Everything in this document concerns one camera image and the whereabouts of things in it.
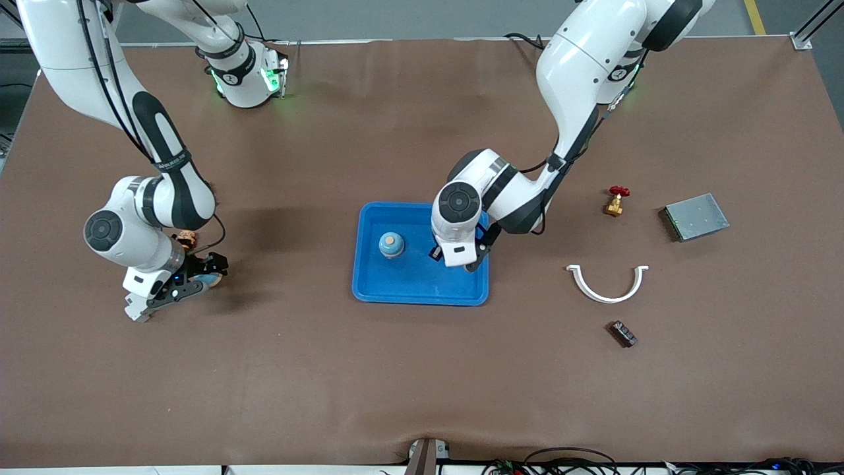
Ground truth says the blue plastic tray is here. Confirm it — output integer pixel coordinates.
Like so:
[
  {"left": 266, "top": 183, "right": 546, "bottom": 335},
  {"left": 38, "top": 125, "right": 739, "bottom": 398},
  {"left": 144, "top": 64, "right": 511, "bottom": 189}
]
[{"left": 351, "top": 201, "right": 491, "bottom": 307}]

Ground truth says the white circuit breaker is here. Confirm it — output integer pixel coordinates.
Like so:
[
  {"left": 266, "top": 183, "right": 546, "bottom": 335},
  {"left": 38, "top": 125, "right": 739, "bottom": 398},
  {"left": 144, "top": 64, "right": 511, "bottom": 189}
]
[{"left": 124, "top": 294, "right": 156, "bottom": 323}]

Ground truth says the brown table cover mat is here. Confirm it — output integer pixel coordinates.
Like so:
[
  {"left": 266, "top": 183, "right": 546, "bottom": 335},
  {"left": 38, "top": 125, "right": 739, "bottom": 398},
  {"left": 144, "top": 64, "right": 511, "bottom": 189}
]
[{"left": 0, "top": 36, "right": 844, "bottom": 469}]

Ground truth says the white arched pipe clamp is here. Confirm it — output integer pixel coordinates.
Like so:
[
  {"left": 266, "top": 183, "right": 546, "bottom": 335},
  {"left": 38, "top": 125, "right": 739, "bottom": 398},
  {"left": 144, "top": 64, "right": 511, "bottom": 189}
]
[{"left": 566, "top": 265, "right": 649, "bottom": 304}]

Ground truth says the silver metal power supply box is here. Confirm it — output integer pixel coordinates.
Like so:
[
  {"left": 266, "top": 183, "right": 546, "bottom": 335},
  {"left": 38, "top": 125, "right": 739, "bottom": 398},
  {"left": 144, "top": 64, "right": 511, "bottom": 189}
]
[{"left": 658, "top": 193, "right": 731, "bottom": 243}]

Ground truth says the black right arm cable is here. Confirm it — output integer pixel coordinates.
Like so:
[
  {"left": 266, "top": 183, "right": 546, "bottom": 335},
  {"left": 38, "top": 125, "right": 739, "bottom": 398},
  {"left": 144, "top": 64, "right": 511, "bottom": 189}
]
[{"left": 76, "top": 0, "right": 227, "bottom": 257}]

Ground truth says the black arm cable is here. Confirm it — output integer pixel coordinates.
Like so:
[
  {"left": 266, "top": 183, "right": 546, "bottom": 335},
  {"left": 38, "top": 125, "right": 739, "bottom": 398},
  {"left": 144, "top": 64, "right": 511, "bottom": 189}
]
[
  {"left": 518, "top": 49, "right": 650, "bottom": 237},
  {"left": 76, "top": 0, "right": 227, "bottom": 257}
]

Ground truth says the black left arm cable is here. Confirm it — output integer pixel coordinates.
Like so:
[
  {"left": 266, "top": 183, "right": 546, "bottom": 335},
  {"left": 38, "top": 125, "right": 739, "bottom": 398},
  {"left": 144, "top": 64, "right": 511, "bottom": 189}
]
[{"left": 518, "top": 49, "right": 650, "bottom": 237}]

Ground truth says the brass valve red handle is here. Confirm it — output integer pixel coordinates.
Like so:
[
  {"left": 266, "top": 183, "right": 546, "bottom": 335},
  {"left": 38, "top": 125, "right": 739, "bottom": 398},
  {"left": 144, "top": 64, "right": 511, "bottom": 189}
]
[{"left": 603, "top": 185, "right": 631, "bottom": 218}]

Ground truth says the grey camera stand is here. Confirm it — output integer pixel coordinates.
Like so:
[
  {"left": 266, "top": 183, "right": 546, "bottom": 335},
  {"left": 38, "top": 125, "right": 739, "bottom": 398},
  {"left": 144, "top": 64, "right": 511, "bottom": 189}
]
[{"left": 406, "top": 437, "right": 450, "bottom": 475}]

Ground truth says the black looped cable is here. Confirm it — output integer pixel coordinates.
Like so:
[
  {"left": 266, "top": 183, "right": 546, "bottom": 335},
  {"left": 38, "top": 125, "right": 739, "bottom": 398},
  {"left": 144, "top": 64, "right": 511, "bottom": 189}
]
[{"left": 524, "top": 447, "right": 620, "bottom": 475}]

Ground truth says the black cable bundle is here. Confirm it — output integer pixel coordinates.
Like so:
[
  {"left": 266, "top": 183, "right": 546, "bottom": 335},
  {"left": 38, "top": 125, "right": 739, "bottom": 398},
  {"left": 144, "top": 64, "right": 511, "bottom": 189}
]
[{"left": 659, "top": 457, "right": 844, "bottom": 475}]

